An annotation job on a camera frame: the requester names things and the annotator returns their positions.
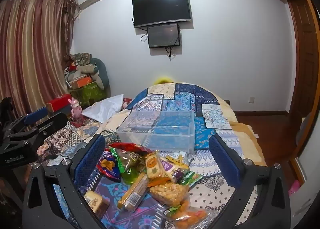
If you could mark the grey cushion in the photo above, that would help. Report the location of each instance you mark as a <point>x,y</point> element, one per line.
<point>102,73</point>

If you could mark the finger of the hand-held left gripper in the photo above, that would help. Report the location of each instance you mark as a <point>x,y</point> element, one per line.
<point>56,121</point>
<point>36,115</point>

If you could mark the white wall socket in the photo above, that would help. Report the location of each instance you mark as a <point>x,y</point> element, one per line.
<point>251,99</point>

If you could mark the white plastic bag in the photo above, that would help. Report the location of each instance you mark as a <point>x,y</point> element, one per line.
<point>105,108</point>

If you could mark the yellow brown cake packet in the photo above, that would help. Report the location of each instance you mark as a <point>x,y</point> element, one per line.
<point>96,200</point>

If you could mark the yellow round object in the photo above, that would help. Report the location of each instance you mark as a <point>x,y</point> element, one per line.
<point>163,80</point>

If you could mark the red chip bag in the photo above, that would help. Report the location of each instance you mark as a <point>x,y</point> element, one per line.
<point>125,146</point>

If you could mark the pink object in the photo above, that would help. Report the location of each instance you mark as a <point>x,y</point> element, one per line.
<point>294,187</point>

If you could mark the blue patchwork blanket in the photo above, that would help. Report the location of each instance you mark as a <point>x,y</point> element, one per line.
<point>190,98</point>

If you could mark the purple label snack packet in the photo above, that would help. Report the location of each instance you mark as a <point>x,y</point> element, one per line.
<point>170,167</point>

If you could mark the red box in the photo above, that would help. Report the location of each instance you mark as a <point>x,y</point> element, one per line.
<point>58,102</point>

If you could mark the small red cloth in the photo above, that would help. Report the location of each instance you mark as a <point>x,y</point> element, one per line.
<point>127,102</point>

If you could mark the orange box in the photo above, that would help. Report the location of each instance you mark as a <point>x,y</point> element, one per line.
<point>80,81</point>

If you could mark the clear orange snack bag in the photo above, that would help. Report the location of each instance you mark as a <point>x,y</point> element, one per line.
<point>187,216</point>

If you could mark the beige cracker packet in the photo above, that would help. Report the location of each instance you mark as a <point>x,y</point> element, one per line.
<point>153,166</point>

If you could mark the large black television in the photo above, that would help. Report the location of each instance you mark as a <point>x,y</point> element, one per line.
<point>161,8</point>

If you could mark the clear corn snack bag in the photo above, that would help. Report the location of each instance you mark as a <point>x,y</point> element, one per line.
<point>170,192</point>

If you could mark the white furniture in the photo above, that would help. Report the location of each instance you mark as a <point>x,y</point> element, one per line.
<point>307,194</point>

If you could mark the pile of clothes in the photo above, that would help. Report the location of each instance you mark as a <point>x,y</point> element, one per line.
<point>80,60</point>

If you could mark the long yellow biscuit packet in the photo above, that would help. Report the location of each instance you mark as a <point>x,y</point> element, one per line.
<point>133,192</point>

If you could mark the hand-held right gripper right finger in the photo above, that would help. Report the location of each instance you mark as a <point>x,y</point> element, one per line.
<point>223,161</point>

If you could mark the pink plush toy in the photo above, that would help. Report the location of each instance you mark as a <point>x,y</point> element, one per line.
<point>76,108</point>

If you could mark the small yellow white packet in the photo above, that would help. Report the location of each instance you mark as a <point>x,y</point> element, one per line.
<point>176,157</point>

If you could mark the beige blanket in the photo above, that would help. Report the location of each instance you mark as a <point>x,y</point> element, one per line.
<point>246,133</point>

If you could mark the small green snack packet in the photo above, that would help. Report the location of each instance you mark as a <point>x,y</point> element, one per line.
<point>190,177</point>

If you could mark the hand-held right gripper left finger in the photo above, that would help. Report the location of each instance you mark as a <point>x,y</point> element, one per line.
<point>90,161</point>

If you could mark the clear plastic storage container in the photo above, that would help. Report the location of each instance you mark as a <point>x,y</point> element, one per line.
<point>160,133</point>

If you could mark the small black monitor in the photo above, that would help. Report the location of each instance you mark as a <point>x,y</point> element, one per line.
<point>163,35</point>

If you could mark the striped brown curtain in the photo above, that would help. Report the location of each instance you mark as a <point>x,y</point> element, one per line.
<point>30,43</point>

